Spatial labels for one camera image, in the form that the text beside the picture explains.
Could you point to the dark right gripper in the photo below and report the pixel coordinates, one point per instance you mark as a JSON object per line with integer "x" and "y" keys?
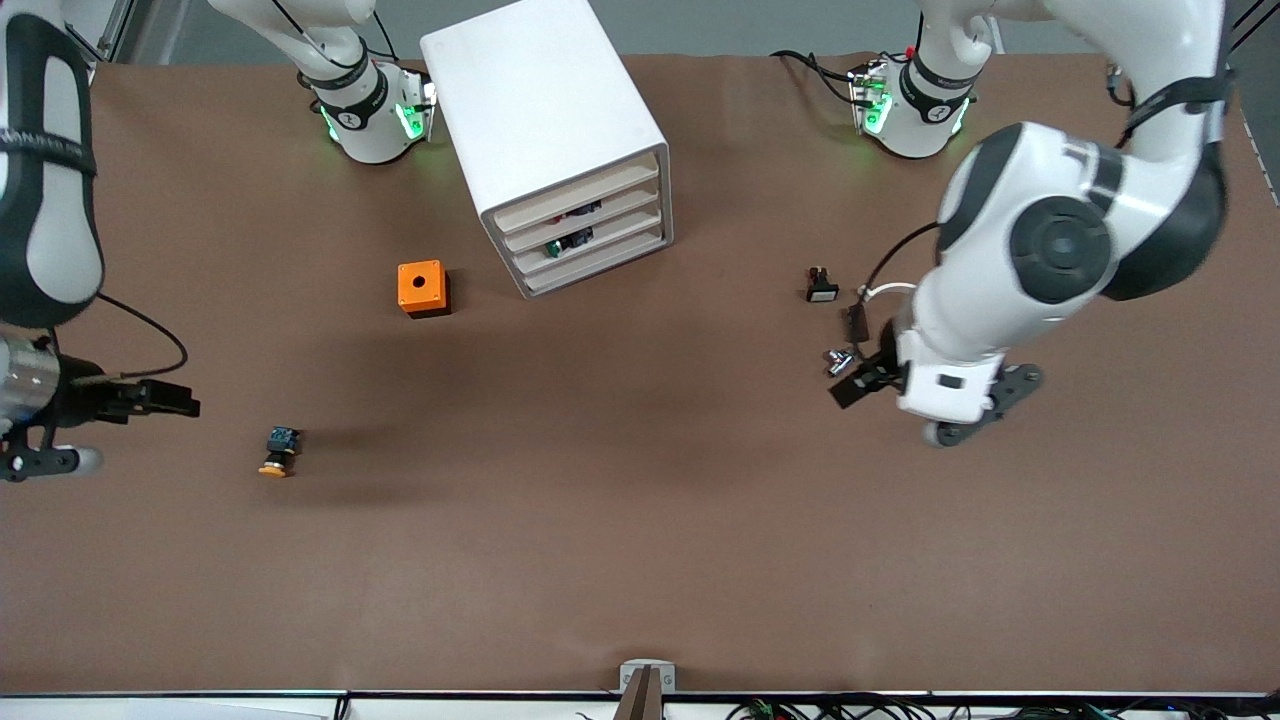
{"x": 82, "y": 398}

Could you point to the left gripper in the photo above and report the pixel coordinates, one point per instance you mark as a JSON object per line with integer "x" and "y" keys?
{"x": 884, "y": 369}

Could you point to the orange push button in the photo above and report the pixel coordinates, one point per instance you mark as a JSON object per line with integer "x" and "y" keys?
{"x": 278, "y": 455}

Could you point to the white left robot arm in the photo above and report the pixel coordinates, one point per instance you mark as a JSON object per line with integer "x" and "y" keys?
{"x": 1060, "y": 240}

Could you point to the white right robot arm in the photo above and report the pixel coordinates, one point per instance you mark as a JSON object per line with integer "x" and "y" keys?
{"x": 55, "y": 200}

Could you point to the black square push button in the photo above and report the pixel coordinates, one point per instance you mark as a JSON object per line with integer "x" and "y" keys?
{"x": 822, "y": 292}

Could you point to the green push button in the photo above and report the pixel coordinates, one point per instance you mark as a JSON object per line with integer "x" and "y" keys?
{"x": 553, "y": 250}

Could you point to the brown terminal block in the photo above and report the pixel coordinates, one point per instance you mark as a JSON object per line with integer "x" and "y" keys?
{"x": 856, "y": 325}

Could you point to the small black component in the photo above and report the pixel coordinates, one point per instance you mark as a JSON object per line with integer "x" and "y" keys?
{"x": 582, "y": 210}

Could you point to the silver key switch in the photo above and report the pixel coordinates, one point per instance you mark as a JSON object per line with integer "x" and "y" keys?
{"x": 838, "y": 361}

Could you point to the white curved bracket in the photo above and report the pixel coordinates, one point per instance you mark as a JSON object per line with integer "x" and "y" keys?
{"x": 890, "y": 290}

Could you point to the orange button enclosure box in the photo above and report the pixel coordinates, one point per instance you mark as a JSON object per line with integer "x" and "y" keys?
{"x": 420, "y": 285}

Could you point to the white table edge rail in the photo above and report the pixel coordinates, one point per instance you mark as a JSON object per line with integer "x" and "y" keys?
{"x": 170, "y": 705}

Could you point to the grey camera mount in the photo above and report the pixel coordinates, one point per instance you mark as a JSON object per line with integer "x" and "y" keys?
{"x": 646, "y": 680}

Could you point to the aluminium frame profile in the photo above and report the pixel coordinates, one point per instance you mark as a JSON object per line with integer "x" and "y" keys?
{"x": 100, "y": 30}

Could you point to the aluminium frame post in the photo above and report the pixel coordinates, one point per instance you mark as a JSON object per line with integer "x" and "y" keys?
{"x": 1255, "y": 20}

